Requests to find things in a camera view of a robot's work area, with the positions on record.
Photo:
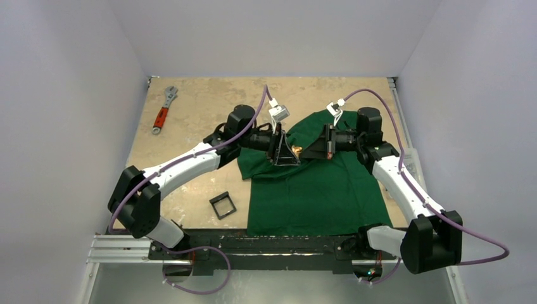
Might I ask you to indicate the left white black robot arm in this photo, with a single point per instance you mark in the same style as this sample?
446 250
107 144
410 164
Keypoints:
135 201

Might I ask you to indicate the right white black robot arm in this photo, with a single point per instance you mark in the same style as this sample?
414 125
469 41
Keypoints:
431 241

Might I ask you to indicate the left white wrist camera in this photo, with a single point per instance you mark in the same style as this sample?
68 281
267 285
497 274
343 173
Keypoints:
277 112

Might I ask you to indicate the clear plastic parts box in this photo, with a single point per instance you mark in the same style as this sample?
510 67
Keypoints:
411 162

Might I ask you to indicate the orange leaf brooch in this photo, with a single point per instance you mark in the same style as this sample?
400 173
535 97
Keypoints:
296 150

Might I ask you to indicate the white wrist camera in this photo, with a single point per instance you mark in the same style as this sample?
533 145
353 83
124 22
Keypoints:
335 109
277 112

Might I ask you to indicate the red handled adjustable wrench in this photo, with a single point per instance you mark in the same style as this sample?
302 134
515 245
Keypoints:
170 95

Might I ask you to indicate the green t-shirt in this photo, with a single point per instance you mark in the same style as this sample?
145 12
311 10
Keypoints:
318 197

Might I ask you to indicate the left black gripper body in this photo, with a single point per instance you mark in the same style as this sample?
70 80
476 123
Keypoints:
275 142

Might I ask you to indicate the aluminium rail frame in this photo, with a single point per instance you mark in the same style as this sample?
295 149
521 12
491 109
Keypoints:
121 246

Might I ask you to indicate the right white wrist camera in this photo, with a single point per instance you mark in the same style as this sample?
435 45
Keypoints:
335 109

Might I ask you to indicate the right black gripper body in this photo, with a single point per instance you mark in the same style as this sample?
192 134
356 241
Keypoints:
328 141

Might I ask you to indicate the black square frame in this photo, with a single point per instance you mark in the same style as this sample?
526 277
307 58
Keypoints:
223 205

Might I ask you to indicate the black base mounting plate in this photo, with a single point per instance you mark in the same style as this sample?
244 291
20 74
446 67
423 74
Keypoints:
208 250

